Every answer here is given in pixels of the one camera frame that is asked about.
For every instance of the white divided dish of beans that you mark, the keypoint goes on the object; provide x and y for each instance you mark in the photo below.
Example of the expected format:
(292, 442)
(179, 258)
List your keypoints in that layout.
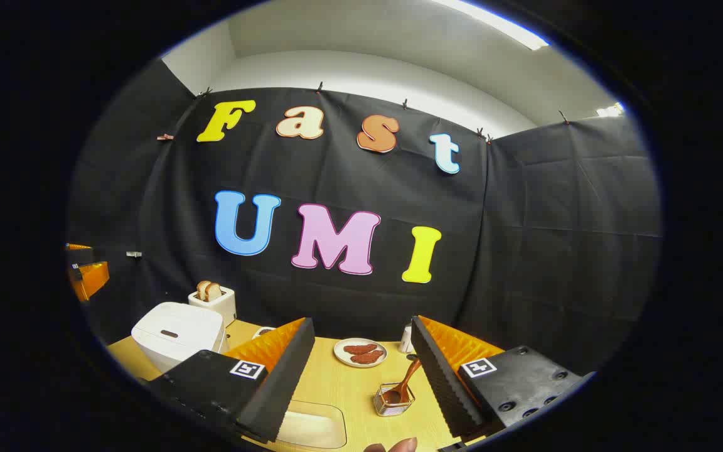
(263, 331)

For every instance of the black backdrop cloth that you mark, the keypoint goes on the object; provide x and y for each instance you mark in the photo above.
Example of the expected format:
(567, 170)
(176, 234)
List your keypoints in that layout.
(524, 251)

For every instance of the small white bottle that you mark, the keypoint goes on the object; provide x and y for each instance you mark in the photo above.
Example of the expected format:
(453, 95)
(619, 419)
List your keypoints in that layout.
(407, 342)

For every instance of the white rice cooker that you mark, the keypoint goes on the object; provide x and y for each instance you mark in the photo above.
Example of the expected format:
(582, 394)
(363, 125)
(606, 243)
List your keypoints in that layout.
(176, 329)

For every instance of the red meat piece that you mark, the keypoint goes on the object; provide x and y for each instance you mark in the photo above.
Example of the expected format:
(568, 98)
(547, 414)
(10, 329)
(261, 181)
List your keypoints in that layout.
(360, 348)
(368, 358)

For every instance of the brown wooden spoon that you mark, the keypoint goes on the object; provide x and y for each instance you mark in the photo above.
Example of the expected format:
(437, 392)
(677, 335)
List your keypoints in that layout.
(407, 380)

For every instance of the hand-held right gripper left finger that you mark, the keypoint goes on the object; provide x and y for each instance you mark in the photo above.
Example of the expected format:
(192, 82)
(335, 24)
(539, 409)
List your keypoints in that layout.
(283, 383)

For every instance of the white toaster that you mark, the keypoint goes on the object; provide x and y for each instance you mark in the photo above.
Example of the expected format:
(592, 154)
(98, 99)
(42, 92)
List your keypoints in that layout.
(220, 309)

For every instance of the round white plate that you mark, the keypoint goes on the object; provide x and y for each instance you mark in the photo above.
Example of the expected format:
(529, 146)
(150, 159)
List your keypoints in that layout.
(341, 359)

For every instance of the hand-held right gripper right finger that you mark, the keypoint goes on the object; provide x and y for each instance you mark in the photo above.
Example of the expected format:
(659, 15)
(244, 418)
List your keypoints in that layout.
(446, 383)

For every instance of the toasted bread slice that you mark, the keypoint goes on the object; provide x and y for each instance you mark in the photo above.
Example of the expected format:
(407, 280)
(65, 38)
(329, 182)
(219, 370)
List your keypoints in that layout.
(214, 290)
(203, 290)

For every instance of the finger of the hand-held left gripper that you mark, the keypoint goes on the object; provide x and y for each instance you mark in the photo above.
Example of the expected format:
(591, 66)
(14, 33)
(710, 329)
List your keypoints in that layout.
(91, 279)
(82, 257)

